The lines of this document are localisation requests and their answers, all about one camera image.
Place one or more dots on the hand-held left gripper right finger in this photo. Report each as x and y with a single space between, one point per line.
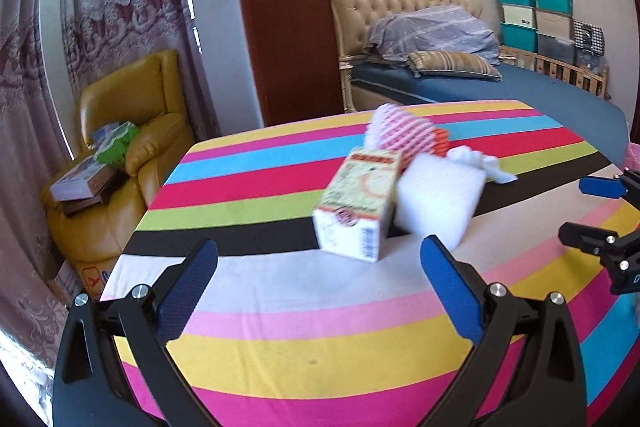
450 287

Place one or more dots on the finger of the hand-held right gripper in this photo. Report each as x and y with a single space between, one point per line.
600 187
580 234

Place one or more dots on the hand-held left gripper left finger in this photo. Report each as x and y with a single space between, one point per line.
187 292

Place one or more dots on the pink lined trash bin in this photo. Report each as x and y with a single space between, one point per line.
634 157

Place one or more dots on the cream carton box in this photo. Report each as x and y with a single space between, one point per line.
357 197

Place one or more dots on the white foam block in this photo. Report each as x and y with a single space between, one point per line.
440 197

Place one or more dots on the blue bed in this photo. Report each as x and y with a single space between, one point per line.
550 102

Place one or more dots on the red print cardboard box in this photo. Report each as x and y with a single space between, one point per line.
87 279

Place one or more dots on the crumpled white tissue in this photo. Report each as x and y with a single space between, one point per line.
482 162

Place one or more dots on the striped tablecloth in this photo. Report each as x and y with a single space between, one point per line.
300 347

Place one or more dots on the flat brown cardboard box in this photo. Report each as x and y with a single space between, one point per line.
107 192

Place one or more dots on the clear storage bin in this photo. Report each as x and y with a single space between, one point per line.
555 49

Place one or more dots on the orange foam net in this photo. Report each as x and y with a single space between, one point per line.
441 141

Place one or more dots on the yellow leather armchair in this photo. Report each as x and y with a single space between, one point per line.
150 147

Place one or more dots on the checkered bag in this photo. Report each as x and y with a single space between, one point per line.
589 36

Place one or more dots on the flat white cardboard box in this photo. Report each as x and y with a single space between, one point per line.
82 179

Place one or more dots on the green tissue pack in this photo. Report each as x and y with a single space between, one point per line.
117 146

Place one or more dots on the pink foam fruit net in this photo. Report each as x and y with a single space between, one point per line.
400 132

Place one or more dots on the beige storage bin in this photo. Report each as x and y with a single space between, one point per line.
552 24
518 15

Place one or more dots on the striped pillow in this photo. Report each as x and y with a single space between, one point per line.
455 64

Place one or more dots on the grey duvet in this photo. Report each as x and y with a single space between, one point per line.
435 32

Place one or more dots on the lace patterned curtain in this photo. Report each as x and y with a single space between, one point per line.
100 32

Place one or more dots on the brown wooden panel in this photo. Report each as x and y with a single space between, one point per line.
285 7

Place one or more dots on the wooden crib rail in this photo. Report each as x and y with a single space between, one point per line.
560 72

